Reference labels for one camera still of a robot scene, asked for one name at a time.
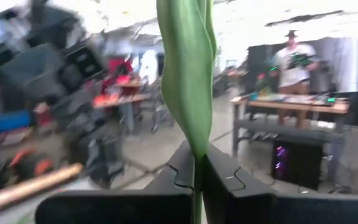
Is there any wooden workbench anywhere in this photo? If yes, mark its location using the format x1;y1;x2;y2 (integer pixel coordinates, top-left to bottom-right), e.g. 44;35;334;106
231;92;351;186

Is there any orange yellow tulip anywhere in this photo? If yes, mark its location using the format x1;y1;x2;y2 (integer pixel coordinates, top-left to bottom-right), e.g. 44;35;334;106
155;0;219;224

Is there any black computer tower purple light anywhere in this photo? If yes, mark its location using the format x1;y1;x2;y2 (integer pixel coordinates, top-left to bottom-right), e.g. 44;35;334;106
271;139;324;191

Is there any blue storage box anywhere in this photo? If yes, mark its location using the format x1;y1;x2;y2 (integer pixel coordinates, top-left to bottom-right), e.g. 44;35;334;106
0;109;33;135

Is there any orange vacuum cleaner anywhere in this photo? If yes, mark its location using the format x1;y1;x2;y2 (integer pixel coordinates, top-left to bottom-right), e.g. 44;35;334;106
0;148;55;191

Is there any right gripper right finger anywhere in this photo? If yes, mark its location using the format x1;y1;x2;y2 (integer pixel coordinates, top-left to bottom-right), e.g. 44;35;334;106
203;142;358;224

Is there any person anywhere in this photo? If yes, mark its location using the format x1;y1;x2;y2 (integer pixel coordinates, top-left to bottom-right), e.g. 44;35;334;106
271;29;321;128

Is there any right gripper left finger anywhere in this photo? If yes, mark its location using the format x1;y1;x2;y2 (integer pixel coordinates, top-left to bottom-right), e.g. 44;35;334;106
35;139;195;224

